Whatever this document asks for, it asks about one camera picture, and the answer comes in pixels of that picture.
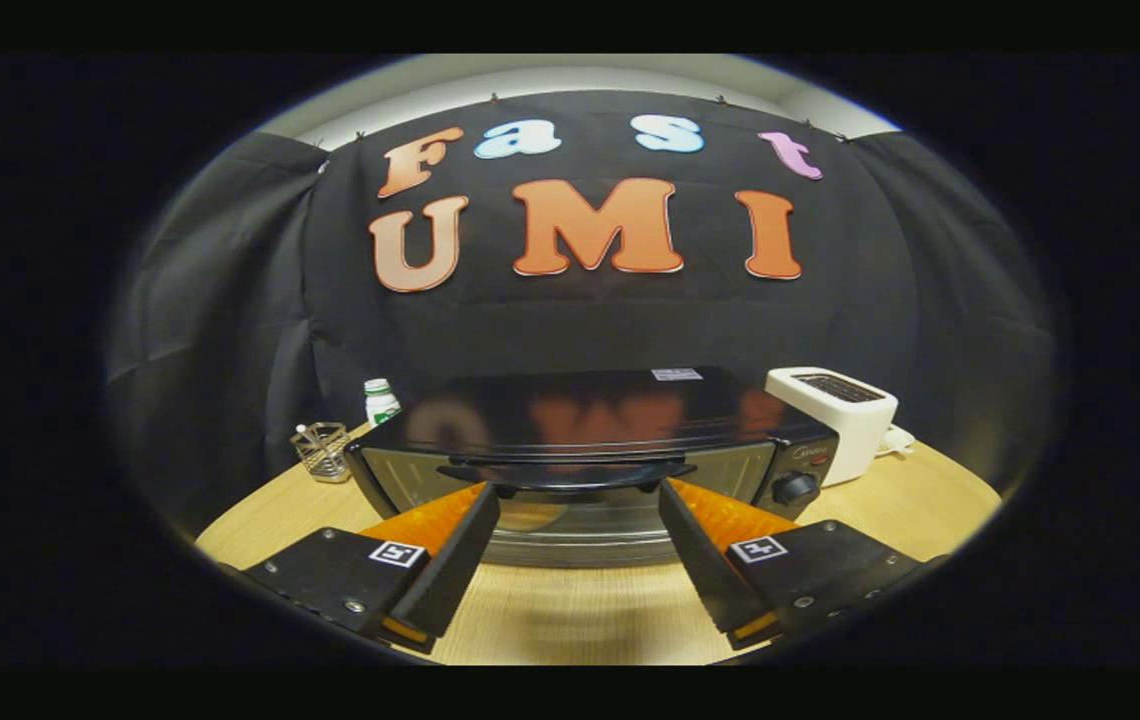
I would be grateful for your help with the white bottle green label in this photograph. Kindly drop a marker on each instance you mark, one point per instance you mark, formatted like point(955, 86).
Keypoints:
point(381, 403)

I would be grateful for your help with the white bread toaster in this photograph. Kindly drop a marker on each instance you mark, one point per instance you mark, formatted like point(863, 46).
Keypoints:
point(855, 430)

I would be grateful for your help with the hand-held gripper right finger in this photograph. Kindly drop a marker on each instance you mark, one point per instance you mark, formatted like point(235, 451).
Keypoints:
point(700, 560)

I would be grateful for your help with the white power plug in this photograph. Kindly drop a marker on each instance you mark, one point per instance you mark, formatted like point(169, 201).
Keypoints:
point(896, 441)

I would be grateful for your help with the black toaster oven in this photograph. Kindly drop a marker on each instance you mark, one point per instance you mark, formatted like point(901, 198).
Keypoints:
point(580, 400)

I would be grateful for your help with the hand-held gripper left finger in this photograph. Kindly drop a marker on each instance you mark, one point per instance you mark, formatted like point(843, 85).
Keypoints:
point(455, 565)

